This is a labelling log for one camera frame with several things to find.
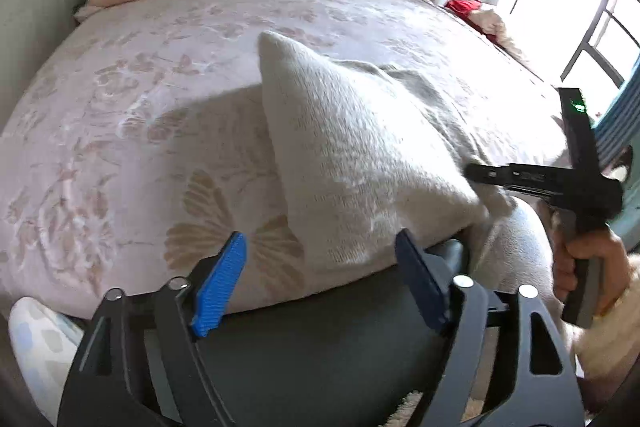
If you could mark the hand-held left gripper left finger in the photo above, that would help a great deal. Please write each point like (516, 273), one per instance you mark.
(220, 287)

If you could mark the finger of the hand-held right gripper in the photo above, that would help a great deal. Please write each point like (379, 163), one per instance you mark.
(505, 176)

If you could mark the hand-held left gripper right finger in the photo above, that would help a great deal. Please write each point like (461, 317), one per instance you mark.
(420, 287)

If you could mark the cream sweater with black hearts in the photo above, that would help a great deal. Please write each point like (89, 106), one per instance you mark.
(350, 157)

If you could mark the person's right forearm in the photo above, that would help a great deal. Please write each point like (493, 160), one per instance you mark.
(615, 347)

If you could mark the person's right hand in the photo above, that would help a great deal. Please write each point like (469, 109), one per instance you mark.
(616, 262)

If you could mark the blue striped fabric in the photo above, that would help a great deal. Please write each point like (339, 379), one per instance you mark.
(620, 117)

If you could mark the dark grey bed footboard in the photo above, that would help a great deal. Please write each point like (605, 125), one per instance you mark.
(325, 357)

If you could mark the crumpled cream cloth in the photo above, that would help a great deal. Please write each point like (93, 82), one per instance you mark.
(495, 29)

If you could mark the plain red cloth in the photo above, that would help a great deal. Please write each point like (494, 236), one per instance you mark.
(462, 8)

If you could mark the person's left leg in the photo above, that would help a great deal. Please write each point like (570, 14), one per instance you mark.
(40, 347)

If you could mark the bed with floral bedspread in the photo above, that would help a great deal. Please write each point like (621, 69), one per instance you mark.
(125, 107)

